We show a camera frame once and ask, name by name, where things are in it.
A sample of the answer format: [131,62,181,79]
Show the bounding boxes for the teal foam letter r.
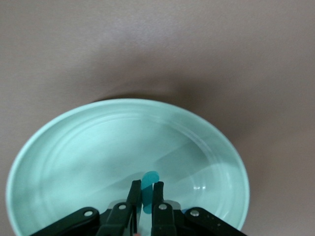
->
[141,171,160,214]

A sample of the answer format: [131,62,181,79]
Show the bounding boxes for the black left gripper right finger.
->
[150,181,248,236]

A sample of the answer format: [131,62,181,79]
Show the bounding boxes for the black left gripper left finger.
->
[31,179,143,236]

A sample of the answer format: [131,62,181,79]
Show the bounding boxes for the pale green round plate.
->
[5,98,250,236]

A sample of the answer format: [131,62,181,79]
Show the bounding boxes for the brown table cover sheet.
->
[0,0,315,236]

